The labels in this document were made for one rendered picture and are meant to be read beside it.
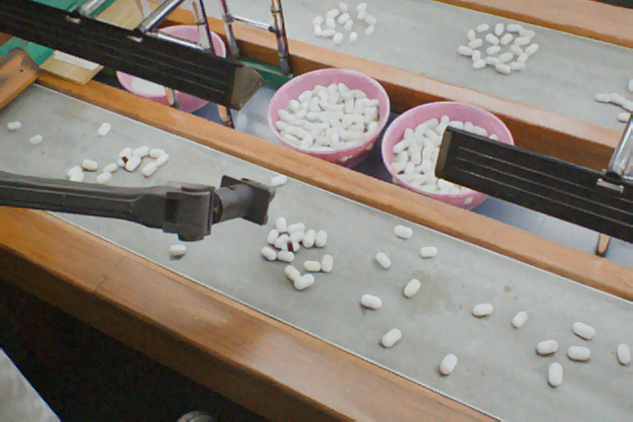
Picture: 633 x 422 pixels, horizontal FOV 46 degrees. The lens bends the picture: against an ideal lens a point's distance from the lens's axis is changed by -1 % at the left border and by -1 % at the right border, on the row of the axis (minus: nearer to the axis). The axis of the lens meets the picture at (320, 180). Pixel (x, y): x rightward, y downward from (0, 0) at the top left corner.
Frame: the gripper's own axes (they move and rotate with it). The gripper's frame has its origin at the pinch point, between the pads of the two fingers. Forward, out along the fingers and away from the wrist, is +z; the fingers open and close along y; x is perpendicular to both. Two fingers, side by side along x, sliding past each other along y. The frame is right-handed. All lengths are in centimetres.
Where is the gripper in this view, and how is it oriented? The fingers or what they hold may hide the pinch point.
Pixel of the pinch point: (268, 194)
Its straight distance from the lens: 140.8
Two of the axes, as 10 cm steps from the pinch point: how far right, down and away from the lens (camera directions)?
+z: 4.4, -1.0, 8.9
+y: -8.7, -2.9, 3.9
